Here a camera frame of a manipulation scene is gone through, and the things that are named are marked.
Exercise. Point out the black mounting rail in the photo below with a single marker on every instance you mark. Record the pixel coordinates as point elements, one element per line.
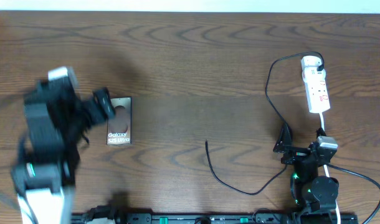
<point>109,214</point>

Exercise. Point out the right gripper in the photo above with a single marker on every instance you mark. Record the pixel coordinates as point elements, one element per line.
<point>283,146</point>

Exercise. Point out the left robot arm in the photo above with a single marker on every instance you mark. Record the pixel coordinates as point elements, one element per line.
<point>47,155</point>

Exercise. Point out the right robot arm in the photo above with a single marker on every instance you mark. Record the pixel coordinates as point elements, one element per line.
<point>313,192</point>

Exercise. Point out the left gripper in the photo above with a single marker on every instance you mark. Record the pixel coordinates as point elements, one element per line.
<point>92,109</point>

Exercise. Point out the white power strip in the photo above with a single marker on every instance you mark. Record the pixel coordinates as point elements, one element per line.
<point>315,84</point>

